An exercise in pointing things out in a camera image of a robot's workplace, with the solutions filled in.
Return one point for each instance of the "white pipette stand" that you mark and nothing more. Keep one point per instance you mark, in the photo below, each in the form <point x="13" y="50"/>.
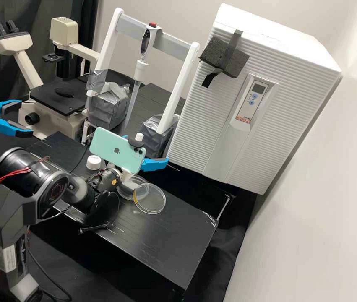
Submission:
<point x="178" y="91"/>

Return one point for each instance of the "cream microscope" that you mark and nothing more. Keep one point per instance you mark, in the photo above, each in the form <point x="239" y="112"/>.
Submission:
<point x="49" y="103"/>

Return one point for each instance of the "white incubator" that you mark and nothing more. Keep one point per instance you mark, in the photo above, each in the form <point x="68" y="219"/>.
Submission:
<point x="275" y="25"/>

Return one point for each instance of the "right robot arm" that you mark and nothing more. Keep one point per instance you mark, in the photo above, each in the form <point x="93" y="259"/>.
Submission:
<point x="24" y="176"/>

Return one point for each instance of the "white-capped bottle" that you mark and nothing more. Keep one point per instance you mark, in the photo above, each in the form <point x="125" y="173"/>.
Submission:
<point x="93" y="161"/>

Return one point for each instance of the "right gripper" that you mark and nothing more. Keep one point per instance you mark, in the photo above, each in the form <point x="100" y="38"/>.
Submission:
<point x="126" y="176"/>

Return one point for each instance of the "petri dish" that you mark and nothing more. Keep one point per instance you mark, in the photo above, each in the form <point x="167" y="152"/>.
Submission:
<point x="150" y="199"/>

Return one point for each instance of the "petri dish lid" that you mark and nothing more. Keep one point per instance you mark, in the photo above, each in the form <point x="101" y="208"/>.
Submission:
<point x="127" y="188"/>

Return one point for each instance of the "right wrist camera phone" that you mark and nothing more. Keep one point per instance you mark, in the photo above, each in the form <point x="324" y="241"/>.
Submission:
<point x="112" y="149"/>

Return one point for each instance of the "incubator door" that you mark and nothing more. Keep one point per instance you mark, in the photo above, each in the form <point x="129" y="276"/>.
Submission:
<point x="209" y="126"/>

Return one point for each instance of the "pipette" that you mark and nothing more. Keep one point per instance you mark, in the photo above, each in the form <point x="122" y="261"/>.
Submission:
<point x="146" y="41"/>

